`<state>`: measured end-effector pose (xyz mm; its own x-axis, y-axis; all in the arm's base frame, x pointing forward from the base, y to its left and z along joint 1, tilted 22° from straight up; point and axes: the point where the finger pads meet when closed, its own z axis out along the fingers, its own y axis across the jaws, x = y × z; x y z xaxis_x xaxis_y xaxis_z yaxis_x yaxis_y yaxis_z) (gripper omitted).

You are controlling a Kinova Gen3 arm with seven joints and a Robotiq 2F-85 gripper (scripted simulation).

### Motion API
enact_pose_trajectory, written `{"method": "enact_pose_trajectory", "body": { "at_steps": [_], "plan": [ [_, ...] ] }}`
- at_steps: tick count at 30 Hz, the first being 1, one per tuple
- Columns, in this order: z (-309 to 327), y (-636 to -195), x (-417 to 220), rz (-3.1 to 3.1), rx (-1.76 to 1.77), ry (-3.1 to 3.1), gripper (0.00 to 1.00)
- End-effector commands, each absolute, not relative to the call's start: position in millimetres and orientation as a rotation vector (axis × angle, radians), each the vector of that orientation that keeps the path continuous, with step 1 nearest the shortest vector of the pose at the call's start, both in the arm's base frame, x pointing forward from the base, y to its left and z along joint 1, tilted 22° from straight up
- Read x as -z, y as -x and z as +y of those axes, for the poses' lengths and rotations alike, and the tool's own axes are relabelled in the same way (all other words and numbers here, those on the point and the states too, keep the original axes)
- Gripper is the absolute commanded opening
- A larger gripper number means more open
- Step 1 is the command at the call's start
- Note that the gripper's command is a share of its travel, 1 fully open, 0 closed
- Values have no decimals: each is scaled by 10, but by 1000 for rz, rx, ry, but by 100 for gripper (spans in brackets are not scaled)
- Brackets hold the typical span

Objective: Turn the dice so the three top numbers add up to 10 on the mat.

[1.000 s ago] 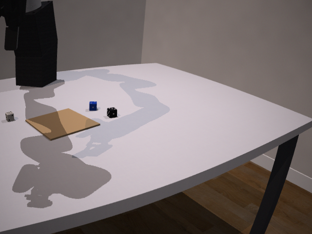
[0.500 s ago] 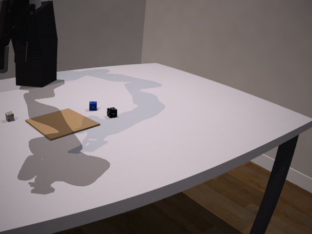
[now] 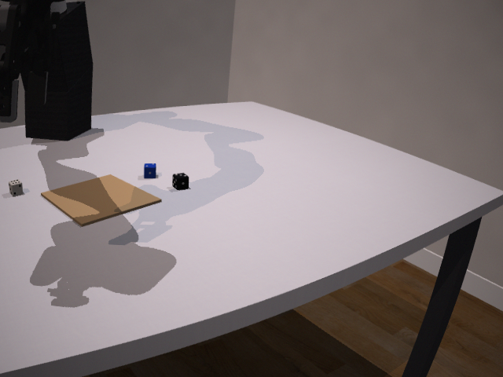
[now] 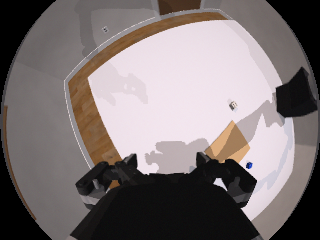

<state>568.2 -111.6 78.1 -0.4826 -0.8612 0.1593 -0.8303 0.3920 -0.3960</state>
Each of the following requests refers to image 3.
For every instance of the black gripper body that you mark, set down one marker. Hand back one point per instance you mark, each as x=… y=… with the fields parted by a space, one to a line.
x=31 y=9

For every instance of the dark blue die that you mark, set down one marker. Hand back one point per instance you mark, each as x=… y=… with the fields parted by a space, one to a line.
x=150 y=170

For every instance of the tan flat mat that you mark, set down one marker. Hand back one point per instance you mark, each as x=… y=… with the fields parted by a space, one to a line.
x=98 y=199

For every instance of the grey die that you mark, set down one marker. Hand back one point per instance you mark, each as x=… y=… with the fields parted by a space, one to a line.
x=15 y=187

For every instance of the black die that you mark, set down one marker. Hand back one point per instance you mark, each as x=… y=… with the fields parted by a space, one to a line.
x=180 y=181

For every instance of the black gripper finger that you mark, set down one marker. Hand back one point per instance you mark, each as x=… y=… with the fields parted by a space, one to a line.
x=12 y=58
x=40 y=63

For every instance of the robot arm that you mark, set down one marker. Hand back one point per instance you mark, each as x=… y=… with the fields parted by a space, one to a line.
x=58 y=6

